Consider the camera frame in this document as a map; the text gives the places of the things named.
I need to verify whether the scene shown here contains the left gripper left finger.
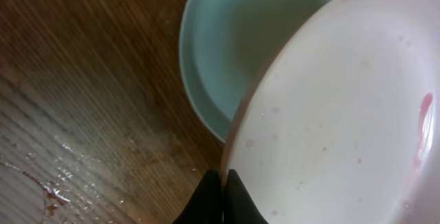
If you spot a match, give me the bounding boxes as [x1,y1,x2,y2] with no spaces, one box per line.
[173,170,223,224]

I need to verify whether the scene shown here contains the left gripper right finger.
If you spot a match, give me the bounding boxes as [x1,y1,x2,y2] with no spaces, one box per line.
[223,169,267,224]

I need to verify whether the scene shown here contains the pink plate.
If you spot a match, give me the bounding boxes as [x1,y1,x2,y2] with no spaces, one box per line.
[221,0,439,223]

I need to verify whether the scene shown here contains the light blue plate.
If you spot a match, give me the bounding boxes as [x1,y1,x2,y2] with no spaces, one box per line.
[179,0,332,142]

